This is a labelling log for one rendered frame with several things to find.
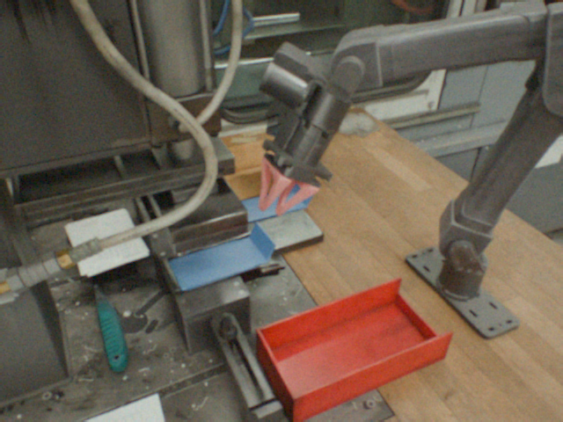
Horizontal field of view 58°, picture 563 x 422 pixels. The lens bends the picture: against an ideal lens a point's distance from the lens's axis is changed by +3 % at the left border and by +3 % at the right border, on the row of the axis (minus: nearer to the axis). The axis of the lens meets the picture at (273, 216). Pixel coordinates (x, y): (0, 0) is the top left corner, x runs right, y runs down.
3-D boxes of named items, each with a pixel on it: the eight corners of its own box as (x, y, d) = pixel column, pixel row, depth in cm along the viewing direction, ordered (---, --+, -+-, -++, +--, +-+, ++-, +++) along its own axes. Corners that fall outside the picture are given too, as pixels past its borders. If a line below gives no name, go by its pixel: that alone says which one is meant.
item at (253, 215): (313, 205, 100) (314, 193, 98) (243, 224, 95) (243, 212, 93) (298, 187, 105) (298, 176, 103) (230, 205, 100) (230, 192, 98)
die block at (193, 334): (252, 333, 76) (250, 299, 72) (189, 356, 73) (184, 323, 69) (209, 254, 91) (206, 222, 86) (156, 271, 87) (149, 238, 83)
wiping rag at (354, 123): (348, 146, 125) (390, 131, 128) (348, 136, 123) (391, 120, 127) (320, 123, 135) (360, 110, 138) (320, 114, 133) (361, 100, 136)
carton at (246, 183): (308, 188, 110) (310, 158, 105) (201, 217, 101) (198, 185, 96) (283, 161, 119) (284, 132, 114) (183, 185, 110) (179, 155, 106)
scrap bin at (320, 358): (445, 359, 73) (454, 331, 69) (292, 426, 65) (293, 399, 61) (394, 301, 82) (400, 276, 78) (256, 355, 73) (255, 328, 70)
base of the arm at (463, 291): (500, 306, 71) (537, 291, 73) (409, 225, 85) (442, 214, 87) (486, 342, 75) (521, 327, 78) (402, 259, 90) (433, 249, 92)
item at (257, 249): (276, 258, 77) (276, 243, 75) (181, 290, 71) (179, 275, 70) (259, 236, 82) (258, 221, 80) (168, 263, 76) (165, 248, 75)
